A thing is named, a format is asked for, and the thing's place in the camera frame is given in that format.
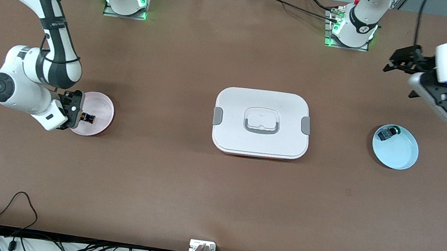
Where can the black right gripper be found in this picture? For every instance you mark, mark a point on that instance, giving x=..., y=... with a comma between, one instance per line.
x=79, y=116

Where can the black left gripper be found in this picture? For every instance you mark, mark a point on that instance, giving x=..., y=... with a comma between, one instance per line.
x=419, y=63

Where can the orange and black switch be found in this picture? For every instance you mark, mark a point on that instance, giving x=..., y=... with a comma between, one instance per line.
x=88, y=118

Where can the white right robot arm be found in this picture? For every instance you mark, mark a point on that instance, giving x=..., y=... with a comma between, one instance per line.
x=18, y=92

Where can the pink round plate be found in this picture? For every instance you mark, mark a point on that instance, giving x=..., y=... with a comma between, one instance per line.
x=100, y=104

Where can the light blue round plate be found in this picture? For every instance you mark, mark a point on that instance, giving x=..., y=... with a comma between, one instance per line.
x=395, y=153

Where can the white lidded container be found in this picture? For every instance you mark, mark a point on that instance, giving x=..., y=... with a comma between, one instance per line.
x=259, y=142

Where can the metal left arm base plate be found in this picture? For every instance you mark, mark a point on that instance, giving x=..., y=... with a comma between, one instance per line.
x=329, y=32

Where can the small silver mounting bracket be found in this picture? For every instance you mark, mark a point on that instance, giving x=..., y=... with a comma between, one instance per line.
x=197, y=244

